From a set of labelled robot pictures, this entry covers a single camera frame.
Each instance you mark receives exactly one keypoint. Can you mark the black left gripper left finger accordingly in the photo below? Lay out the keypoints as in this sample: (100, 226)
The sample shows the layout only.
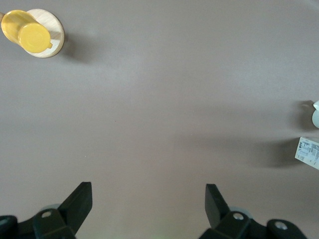
(72, 211)

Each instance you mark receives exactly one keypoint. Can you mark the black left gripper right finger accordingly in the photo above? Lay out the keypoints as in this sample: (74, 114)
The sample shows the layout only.
(219, 216)

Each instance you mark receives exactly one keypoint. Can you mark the blue and white milk carton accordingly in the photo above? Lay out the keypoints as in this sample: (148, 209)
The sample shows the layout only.
(309, 154)

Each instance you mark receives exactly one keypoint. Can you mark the cream mug with grey inside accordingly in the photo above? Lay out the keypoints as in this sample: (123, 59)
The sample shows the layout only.
(316, 117)

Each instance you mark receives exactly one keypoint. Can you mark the yellow plastic cup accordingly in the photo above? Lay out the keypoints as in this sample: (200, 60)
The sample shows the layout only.
(27, 32)

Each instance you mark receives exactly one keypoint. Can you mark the round wooden cup stand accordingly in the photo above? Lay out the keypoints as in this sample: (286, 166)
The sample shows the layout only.
(56, 27)

